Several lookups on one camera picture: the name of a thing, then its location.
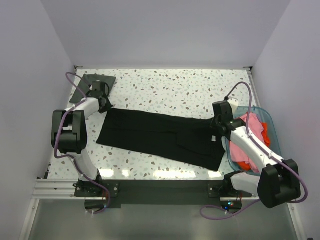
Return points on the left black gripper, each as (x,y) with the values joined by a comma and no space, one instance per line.
(108,106)

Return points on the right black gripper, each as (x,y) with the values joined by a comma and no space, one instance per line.
(213,123)

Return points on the black t shirt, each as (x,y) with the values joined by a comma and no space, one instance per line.
(187,140)

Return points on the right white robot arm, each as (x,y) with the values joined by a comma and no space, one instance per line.
(278,182)

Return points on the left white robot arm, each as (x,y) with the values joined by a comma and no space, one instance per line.
(69,135)

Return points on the folded grey t shirt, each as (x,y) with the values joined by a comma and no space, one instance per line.
(86,82)

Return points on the pink t shirt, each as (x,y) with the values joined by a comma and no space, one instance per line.
(240,150)

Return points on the orange t shirt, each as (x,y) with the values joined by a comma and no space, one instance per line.
(266,130)

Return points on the teal plastic basket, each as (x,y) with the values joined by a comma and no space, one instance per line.
(262,125)

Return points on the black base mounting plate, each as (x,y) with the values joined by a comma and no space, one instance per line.
(117,193)

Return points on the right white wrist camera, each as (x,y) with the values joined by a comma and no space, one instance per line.
(234,103)

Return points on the aluminium frame rail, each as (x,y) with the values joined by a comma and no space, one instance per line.
(53,189)

